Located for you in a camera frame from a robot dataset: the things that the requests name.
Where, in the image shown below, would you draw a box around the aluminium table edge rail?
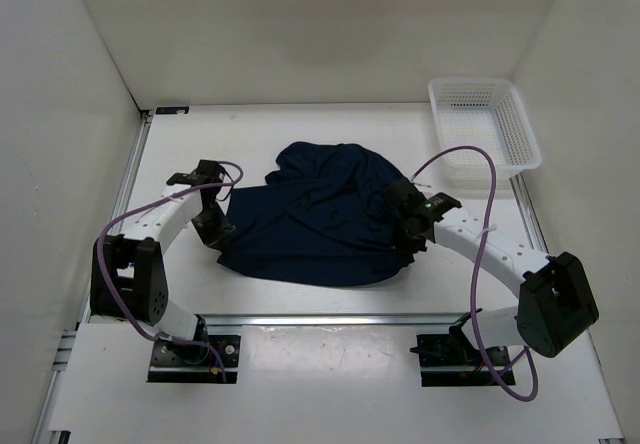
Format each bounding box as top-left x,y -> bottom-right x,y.
74,311 -> 571,329

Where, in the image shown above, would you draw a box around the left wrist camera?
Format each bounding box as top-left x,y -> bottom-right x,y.
166,159 -> 226,187

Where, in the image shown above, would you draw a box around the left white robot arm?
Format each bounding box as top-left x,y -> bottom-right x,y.
90,185 -> 231,364

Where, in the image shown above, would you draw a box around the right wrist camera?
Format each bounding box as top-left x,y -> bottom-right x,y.
384,178 -> 462,223

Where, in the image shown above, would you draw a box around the blue label sticker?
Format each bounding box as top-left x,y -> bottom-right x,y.
155,106 -> 190,115

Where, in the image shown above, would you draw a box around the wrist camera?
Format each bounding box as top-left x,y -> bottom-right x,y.
384,178 -> 462,223
166,159 -> 226,187

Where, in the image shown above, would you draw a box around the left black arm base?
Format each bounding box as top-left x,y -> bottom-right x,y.
147,331 -> 241,384

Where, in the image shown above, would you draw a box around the navy blue shorts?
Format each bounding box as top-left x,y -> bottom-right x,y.
218,142 -> 414,287

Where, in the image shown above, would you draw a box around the white perforated plastic basket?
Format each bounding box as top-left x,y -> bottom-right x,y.
428,77 -> 542,191

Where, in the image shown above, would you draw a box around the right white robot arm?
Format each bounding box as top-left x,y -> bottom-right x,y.
397,199 -> 599,364

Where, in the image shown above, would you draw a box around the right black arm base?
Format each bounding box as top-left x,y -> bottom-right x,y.
410,313 -> 497,388

